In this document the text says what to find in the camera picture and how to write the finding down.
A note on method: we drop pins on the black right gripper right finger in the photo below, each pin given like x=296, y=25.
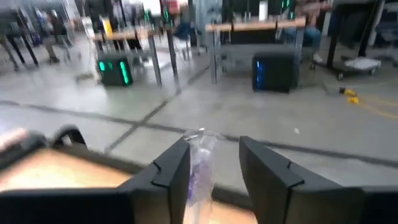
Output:
x=276, y=193

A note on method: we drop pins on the small yellow canister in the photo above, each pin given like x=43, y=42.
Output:
x=107, y=28

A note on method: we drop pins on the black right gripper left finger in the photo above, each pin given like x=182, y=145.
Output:
x=164, y=193

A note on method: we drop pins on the black desk leg frame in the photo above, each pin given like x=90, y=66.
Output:
x=335, y=37

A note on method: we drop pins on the person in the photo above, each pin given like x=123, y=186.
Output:
x=53, y=34
x=311, y=35

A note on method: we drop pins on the wooden workbench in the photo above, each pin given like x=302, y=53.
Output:
x=248, y=25
x=124, y=35

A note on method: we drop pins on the black computer tower green light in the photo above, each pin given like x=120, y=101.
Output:
x=113, y=73

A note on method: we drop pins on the black computer tower blue light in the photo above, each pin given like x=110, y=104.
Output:
x=273, y=73

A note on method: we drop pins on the purple toothbrush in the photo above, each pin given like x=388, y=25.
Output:
x=200, y=174

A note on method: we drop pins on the wheeled dolly white top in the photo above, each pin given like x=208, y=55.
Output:
x=362, y=63

